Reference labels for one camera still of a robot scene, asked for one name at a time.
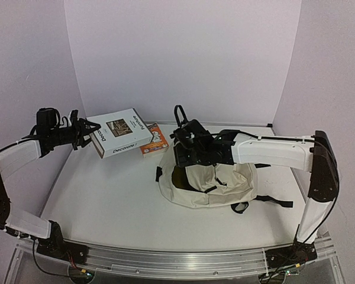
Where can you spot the white Decorate furniture book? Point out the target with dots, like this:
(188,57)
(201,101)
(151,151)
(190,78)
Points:
(119,132)

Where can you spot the beige canvas backpack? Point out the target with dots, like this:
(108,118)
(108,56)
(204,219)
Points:
(213,186)

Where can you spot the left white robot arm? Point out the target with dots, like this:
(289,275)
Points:
(15,219)

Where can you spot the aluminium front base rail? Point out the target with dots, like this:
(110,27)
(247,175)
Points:
(96,264)

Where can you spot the yellow plastic folder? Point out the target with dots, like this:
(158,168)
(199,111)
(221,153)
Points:
(179,178)

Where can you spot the orange comic book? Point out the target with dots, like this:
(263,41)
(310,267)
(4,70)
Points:
(158,144)

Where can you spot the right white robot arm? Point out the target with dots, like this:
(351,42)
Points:
(121,206)

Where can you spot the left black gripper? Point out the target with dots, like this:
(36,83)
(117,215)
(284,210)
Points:
(79,129)

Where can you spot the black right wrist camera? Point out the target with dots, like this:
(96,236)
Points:
(189,127)

